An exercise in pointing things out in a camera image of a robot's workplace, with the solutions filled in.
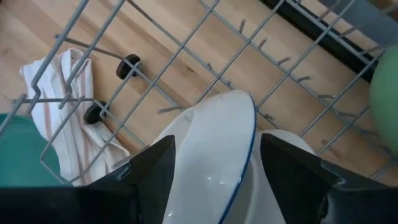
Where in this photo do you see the green plate with white stripes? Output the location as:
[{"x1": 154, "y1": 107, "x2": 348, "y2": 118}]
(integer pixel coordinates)
[{"x1": 0, "y1": 113, "x2": 66, "y2": 189}]

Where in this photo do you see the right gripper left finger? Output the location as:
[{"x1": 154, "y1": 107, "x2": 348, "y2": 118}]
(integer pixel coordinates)
[{"x1": 0, "y1": 134, "x2": 177, "y2": 224}]

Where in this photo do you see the grey plate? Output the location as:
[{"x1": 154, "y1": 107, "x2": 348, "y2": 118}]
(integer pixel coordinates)
[{"x1": 318, "y1": 0, "x2": 398, "y2": 49}]

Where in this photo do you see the white striped dish towel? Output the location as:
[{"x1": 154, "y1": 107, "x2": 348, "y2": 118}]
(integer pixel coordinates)
[{"x1": 19, "y1": 47, "x2": 131, "y2": 187}]

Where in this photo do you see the white plate with blue rim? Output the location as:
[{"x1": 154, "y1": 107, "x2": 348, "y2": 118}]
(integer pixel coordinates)
[{"x1": 153, "y1": 89, "x2": 258, "y2": 224}]

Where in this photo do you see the light green plate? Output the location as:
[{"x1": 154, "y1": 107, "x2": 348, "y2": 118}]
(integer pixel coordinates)
[{"x1": 369, "y1": 45, "x2": 398, "y2": 155}]

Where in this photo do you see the grey wire dish rack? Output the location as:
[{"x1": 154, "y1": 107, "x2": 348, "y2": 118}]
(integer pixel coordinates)
[{"x1": 0, "y1": 0, "x2": 398, "y2": 184}]

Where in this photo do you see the black aluminium frame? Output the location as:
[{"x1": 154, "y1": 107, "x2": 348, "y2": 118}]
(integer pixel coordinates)
[{"x1": 259, "y1": 0, "x2": 381, "y2": 84}]

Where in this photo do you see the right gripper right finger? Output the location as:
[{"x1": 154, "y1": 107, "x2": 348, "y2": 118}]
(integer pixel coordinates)
[{"x1": 260, "y1": 133, "x2": 398, "y2": 224}]

